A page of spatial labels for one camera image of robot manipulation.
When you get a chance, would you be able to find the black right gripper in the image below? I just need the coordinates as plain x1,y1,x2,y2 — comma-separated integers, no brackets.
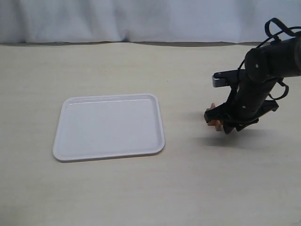
204,77,279,134

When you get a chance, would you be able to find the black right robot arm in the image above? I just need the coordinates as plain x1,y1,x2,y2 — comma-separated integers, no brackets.
204,37,301,134

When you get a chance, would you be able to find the white backdrop cloth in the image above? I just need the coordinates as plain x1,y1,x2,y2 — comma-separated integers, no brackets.
0,0,301,43

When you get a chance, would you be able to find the white plastic tray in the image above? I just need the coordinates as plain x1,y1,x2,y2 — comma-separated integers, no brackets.
52,93,165,162

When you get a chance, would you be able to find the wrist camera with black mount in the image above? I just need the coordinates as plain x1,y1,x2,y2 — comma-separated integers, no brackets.
212,69,246,88

